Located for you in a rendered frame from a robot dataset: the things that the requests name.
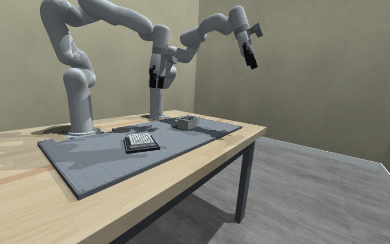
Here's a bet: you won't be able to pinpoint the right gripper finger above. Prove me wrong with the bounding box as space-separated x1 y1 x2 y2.
158 76 165 89
149 65 157 88

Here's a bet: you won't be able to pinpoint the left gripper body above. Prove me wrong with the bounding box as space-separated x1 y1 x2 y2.
236 30 254 58

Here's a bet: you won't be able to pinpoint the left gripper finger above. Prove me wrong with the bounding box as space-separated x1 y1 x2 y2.
242 43 254 66
250 54 258 69

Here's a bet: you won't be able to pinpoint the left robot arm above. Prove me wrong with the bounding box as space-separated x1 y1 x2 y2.
148 5 263 118

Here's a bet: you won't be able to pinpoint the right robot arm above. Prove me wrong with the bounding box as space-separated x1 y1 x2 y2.
40 0 178 136

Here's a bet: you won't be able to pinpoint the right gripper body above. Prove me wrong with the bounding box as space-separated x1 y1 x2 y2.
149 53 166 77

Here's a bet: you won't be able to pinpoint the grey operator panel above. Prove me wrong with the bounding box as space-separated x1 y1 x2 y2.
178 115 200 130

